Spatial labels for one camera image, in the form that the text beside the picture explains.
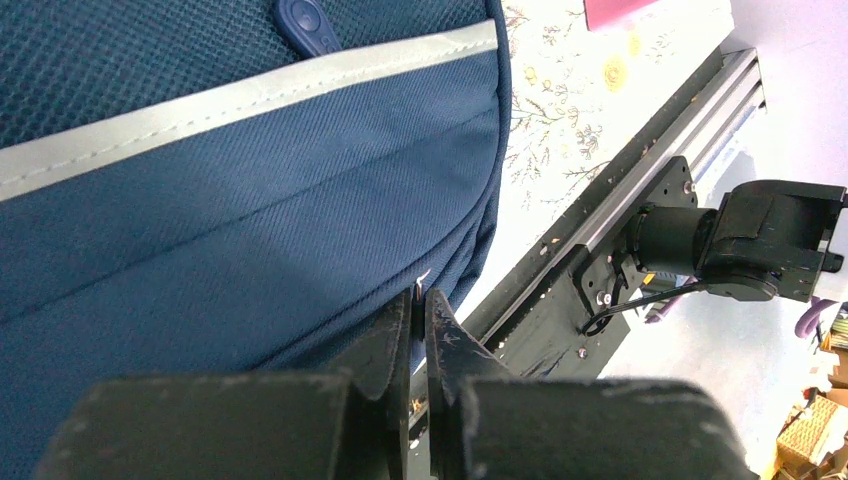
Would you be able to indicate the floral table cloth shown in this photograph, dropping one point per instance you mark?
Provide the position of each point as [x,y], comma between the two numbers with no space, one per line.
[578,97]

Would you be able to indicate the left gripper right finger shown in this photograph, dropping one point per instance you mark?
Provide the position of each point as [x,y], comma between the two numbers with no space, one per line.
[487,423]

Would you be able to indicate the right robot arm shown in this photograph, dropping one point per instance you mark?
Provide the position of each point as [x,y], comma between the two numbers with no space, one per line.
[768,238]

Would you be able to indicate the cardboard box clutter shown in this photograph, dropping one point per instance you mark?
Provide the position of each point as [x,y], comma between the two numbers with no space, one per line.
[812,443]

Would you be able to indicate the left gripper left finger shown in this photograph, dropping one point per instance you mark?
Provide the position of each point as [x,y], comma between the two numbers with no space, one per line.
[346,420]

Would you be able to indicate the pink pencil case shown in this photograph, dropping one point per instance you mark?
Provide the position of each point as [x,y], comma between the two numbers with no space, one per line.
[603,13]

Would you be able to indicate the navy blue student backpack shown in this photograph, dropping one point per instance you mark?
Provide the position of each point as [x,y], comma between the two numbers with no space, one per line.
[184,189]

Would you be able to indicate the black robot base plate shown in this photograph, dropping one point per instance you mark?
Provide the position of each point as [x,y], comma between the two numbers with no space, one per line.
[532,320]

